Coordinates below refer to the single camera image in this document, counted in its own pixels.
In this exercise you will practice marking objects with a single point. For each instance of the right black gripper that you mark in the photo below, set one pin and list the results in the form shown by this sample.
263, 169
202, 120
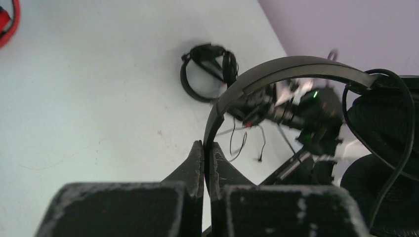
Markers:
267, 104

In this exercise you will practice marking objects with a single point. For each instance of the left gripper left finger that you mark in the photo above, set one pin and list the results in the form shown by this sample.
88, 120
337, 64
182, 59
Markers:
172, 207

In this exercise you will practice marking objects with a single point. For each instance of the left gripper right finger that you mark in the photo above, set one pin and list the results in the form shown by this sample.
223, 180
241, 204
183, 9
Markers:
241, 209

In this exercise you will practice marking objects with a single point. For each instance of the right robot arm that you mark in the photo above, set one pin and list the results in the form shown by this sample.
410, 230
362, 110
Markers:
316, 113

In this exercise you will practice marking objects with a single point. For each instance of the red headphones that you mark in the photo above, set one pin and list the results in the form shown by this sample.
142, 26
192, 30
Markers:
9, 24

